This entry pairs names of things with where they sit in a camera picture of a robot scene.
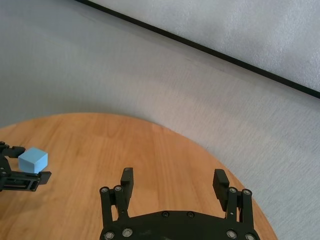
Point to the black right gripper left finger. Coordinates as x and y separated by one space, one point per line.
125 190

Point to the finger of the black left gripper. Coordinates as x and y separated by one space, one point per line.
12 150
27 180

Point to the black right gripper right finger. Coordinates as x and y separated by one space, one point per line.
221 186

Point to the blue cube block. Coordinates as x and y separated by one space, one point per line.
32 160

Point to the black wall rail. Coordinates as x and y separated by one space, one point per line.
200 47

